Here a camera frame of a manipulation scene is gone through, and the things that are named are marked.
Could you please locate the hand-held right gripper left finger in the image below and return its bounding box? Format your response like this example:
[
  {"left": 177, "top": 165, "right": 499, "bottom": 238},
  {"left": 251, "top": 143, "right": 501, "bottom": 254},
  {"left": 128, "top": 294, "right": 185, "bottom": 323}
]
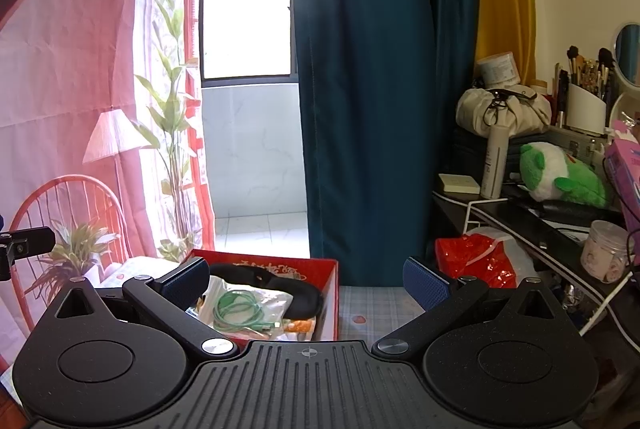
[{"left": 52, "top": 256, "right": 241, "bottom": 357}]

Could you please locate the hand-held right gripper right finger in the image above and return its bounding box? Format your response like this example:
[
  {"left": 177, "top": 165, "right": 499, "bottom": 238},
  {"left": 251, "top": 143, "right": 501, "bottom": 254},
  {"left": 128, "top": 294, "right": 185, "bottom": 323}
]
[{"left": 375, "top": 256, "right": 578, "bottom": 355}]

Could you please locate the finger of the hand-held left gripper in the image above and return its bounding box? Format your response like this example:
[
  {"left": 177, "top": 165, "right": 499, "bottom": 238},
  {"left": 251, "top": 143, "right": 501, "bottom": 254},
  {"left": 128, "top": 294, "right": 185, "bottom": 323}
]
[{"left": 0, "top": 226, "right": 56, "bottom": 261}]

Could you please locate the bagged green cable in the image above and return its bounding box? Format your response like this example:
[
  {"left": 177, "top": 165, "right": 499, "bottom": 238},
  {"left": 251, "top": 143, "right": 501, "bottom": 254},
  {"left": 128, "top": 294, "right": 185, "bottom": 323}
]
[{"left": 186, "top": 276, "right": 297, "bottom": 341}]

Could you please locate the red strawberry print box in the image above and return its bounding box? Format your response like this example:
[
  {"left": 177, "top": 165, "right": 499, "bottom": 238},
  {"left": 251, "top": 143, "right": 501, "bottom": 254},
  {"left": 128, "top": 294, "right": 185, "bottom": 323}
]
[{"left": 185, "top": 249, "right": 342, "bottom": 343}]

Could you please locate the black sleep mask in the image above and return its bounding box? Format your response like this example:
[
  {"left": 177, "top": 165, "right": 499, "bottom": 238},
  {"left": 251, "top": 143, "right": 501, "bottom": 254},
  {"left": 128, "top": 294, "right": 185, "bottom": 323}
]
[{"left": 207, "top": 263, "right": 325, "bottom": 333}]

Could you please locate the red plastic bag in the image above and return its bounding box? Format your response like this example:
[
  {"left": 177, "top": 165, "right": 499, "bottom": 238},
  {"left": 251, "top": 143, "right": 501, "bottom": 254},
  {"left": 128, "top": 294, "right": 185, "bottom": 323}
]
[{"left": 434, "top": 234, "right": 519, "bottom": 290}]

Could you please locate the pale yellow flat box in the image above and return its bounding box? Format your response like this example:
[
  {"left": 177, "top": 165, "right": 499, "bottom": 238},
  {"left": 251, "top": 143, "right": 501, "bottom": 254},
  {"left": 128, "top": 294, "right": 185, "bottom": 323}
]
[{"left": 438, "top": 173, "right": 480, "bottom": 195}]

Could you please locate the black case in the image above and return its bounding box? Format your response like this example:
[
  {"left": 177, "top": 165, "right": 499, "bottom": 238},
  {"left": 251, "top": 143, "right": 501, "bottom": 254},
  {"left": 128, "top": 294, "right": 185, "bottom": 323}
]
[{"left": 452, "top": 126, "right": 617, "bottom": 180}]

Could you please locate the white bottle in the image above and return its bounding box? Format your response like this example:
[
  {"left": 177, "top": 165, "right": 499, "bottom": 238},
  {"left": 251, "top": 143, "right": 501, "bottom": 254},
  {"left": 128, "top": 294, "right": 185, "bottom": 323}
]
[{"left": 480, "top": 125, "right": 510, "bottom": 200}]

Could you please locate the black hair tool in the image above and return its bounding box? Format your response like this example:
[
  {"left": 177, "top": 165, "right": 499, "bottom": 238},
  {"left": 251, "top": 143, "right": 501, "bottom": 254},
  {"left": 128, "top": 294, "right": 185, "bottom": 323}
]
[{"left": 510, "top": 184, "right": 611, "bottom": 225}]

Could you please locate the green plush toy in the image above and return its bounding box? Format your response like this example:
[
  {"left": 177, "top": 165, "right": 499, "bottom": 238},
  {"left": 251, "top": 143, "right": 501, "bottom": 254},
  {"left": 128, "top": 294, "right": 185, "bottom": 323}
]
[{"left": 519, "top": 141, "right": 614, "bottom": 209}]

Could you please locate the clear plastic jar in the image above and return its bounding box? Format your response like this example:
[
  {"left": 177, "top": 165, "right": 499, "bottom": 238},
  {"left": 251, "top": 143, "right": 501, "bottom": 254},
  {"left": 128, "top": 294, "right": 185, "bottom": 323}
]
[{"left": 580, "top": 220, "right": 630, "bottom": 284}]

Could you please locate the beige cloth bag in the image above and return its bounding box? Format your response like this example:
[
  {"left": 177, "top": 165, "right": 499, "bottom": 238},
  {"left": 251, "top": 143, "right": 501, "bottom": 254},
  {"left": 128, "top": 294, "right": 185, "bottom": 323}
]
[{"left": 456, "top": 84, "right": 554, "bottom": 138}]

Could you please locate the white jar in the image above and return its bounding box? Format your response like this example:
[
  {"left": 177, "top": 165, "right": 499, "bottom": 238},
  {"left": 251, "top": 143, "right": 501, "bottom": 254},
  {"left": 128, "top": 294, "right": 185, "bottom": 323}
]
[{"left": 474, "top": 51, "right": 521, "bottom": 88}]

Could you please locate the pink box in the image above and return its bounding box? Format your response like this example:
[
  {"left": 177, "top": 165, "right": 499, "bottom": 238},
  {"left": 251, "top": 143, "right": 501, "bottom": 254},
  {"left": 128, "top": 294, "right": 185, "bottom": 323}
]
[{"left": 604, "top": 119, "right": 640, "bottom": 236}]

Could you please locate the white brush holder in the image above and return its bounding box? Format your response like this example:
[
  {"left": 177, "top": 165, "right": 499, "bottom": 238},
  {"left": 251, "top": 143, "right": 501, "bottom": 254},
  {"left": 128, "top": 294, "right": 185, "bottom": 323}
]
[{"left": 567, "top": 81, "right": 609, "bottom": 135}]

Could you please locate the bunch of makeup brushes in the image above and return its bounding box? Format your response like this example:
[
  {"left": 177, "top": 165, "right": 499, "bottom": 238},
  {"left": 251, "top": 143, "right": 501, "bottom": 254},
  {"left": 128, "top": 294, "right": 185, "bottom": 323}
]
[{"left": 552, "top": 46, "right": 619, "bottom": 110}]

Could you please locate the black framed window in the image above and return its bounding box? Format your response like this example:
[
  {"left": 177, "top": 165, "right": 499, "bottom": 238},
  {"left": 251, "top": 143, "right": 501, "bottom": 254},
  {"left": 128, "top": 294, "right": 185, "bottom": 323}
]
[{"left": 199, "top": 0, "right": 294, "bottom": 88}]

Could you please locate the round white mirror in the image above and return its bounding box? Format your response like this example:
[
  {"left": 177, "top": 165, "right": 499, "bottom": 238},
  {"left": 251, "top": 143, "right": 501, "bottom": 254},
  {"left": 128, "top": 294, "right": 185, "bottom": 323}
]
[{"left": 607, "top": 23, "right": 640, "bottom": 130}]

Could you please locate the white cable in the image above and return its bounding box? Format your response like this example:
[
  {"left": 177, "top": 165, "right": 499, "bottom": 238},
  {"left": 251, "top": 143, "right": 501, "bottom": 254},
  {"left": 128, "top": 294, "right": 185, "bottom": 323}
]
[{"left": 577, "top": 269, "right": 640, "bottom": 351}]

